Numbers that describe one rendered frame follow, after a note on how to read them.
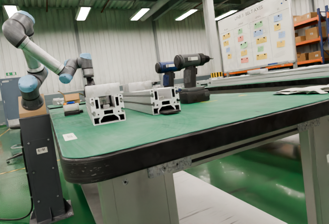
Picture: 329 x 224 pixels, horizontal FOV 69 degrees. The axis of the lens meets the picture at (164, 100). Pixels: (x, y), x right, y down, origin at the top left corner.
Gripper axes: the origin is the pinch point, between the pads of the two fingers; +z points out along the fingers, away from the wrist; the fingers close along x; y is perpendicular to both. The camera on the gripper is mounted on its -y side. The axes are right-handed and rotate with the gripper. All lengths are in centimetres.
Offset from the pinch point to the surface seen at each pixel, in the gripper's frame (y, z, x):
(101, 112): -98, 0, 2
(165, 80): -53, -8, -36
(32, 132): 19.6, 14.5, 43.6
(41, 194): 19, 60, 44
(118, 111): -96, 0, -3
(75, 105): -34.0, -1.8, 10.6
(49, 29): 1072, -340, 98
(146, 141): -133, 3, -2
